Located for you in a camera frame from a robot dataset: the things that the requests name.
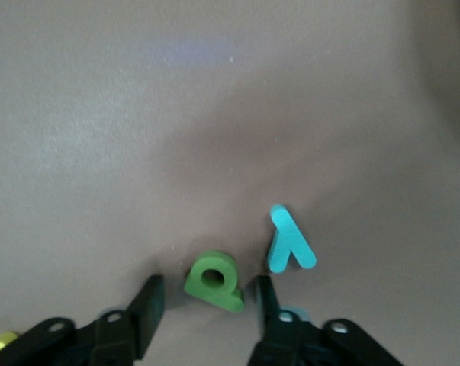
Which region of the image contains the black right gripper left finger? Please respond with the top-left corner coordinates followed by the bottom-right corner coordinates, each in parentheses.
top-left (0, 274), bottom-right (166, 366)

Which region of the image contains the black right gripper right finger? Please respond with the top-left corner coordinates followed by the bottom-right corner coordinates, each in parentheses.
top-left (248, 276), bottom-right (404, 366)

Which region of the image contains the green foam letter p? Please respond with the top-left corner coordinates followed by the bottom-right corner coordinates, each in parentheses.
top-left (183, 249), bottom-right (245, 314)

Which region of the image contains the teal letter r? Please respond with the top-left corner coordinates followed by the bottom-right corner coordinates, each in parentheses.
top-left (266, 204), bottom-right (317, 274)

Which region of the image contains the brown paper table cover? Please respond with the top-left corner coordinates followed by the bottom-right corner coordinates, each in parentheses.
top-left (0, 0), bottom-right (460, 366)

